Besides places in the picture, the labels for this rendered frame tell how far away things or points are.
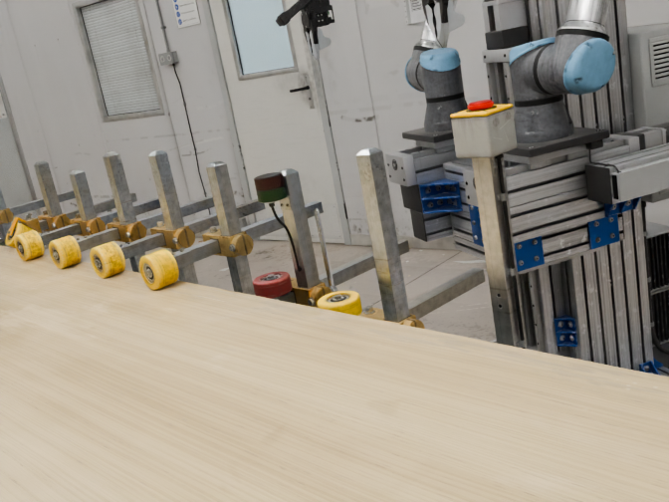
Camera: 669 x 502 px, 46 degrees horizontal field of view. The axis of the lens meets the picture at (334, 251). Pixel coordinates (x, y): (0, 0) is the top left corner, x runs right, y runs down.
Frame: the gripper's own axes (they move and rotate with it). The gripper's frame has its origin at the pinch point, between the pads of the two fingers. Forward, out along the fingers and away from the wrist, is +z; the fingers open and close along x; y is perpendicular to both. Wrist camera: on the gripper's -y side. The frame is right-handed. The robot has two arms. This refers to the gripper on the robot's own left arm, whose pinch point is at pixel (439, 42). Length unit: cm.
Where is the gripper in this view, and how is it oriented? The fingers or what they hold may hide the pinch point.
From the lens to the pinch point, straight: 167.1
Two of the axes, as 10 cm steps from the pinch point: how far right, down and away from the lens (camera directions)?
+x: -3.3, -2.0, 9.2
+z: 1.8, 9.5, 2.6
